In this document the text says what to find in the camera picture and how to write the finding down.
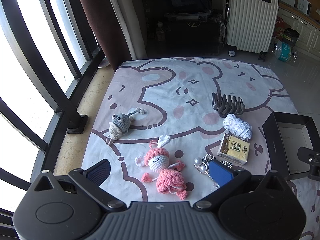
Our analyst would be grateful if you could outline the grey crochet mouse doll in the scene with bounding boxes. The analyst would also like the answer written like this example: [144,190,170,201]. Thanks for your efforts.
[106,107,145,145]

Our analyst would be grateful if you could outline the pink crochet bunny doll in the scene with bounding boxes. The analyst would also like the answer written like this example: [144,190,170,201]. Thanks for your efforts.
[135,134,188,200]

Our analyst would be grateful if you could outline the brown curtain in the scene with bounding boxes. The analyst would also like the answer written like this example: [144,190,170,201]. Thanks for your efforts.
[80,0,148,70]

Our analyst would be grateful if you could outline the black claw hair clip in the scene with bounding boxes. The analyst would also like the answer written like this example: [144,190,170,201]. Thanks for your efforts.
[212,93,246,118]

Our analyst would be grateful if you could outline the white ribbed suitcase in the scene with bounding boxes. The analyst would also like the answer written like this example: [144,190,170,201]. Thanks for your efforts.
[226,0,279,61]

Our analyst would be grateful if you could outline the black cardboard box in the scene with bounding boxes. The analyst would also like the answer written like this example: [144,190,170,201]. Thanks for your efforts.
[263,112,319,180]

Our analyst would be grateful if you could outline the large plastic water bottle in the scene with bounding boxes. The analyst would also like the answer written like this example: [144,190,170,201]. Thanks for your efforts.
[271,38,298,63]

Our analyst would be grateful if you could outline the cream kitchen cabinets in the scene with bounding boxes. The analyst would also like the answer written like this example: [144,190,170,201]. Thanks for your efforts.
[278,1,319,60]

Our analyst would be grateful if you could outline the cartoon bear bed sheet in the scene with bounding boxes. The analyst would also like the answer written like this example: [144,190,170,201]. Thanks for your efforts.
[82,57,319,239]

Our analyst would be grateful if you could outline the black window frame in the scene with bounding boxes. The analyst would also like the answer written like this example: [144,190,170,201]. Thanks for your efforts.
[1,0,105,239]

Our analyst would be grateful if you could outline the striped rope pearl hair tie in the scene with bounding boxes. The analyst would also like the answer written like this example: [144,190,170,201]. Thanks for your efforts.
[194,155,233,181]

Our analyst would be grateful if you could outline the yellow tissue packet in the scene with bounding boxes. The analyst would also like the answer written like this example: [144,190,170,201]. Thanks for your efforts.
[217,133,250,165]

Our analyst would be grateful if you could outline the red Tuborg carton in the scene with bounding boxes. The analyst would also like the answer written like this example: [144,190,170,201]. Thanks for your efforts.
[273,16,287,40]

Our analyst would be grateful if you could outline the black trash bin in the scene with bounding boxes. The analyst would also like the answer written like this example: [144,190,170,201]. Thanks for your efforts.
[282,28,300,47]

